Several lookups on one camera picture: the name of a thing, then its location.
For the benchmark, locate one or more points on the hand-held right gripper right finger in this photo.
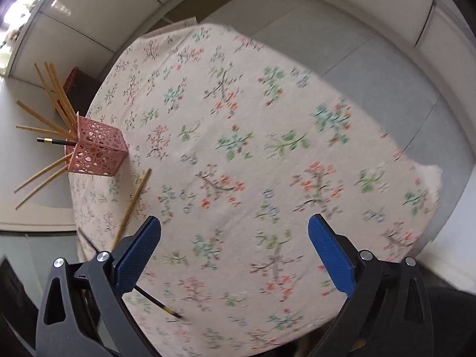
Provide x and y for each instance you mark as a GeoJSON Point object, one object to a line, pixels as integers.
{"type": "Point", "coordinates": [331, 254]}

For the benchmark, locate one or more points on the floral tablecloth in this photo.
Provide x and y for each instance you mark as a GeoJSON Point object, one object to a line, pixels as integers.
{"type": "Point", "coordinates": [241, 100]}

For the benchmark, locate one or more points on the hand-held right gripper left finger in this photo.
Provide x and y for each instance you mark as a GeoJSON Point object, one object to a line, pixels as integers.
{"type": "Point", "coordinates": [137, 254]}

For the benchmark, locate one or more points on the bunch of wooden chopsticks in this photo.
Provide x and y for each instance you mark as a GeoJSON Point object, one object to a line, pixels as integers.
{"type": "Point", "coordinates": [41, 116]}

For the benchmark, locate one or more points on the wooden chopstick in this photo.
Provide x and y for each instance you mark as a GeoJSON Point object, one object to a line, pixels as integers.
{"type": "Point", "coordinates": [134, 202]}
{"type": "Point", "coordinates": [41, 189]}
{"type": "Point", "coordinates": [62, 89]}

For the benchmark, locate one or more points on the bright window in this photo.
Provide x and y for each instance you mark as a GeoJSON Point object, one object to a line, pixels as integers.
{"type": "Point", "coordinates": [16, 11]}

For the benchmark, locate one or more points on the pink perforated chopstick holder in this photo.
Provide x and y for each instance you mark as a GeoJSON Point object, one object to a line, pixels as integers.
{"type": "Point", "coordinates": [96, 152]}

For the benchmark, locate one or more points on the black chopstick with gold band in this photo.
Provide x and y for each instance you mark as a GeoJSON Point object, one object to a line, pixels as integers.
{"type": "Point", "coordinates": [156, 301]}
{"type": "Point", "coordinates": [59, 142]}

